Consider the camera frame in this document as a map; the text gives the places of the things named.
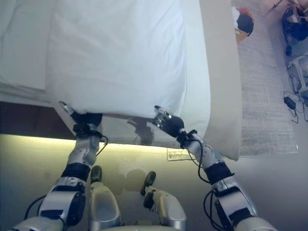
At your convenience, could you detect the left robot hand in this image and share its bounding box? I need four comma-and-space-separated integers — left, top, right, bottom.
59, 101, 103, 132

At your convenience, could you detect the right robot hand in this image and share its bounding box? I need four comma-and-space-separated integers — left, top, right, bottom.
154, 105, 185, 138

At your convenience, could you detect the white duvet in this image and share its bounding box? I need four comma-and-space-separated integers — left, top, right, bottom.
45, 0, 212, 145

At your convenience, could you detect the left black robot foot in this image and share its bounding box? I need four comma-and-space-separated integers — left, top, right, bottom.
90, 165, 103, 183

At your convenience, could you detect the black robot foot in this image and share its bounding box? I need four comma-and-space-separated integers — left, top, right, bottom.
90, 165, 103, 183
140, 170, 156, 196

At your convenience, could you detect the right black robot foot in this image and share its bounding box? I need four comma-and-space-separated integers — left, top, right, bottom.
140, 170, 156, 196

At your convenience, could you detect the right silver robot leg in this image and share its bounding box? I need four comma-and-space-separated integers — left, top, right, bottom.
141, 185, 188, 231

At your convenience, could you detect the grey floor rug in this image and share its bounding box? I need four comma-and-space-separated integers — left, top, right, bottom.
231, 0, 301, 156

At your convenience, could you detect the wicker basket with clothes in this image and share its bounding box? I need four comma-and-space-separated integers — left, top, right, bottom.
231, 6, 255, 45

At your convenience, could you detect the black equipment pile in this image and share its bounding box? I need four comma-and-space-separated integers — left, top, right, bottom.
281, 0, 308, 56

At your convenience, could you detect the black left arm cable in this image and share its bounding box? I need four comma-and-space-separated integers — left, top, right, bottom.
23, 133, 109, 218

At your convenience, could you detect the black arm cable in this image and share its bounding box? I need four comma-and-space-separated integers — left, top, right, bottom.
23, 133, 109, 218
189, 131, 226, 229

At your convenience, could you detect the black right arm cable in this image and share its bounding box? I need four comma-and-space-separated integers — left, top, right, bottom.
189, 131, 226, 229

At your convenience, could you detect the brown bed frame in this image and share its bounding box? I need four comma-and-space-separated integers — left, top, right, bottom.
0, 101, 76, 141

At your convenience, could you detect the black power adapter with cord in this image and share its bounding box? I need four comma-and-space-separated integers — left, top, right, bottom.
282, 90, 301, 124

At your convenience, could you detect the metal frame stand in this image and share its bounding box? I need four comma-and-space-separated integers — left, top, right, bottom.
287, 54, 308, 107

